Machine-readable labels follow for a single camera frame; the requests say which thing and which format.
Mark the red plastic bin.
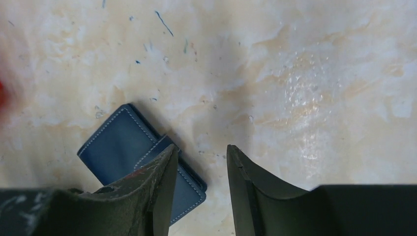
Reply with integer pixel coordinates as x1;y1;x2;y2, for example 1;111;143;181
0;81;10;110

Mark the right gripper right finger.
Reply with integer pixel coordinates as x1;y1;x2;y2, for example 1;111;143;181
227;145;417;236

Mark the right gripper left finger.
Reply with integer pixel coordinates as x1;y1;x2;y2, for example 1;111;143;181
0;145;179;236

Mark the navy leather card holder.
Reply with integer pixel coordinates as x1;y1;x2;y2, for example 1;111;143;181
77;103;207;224

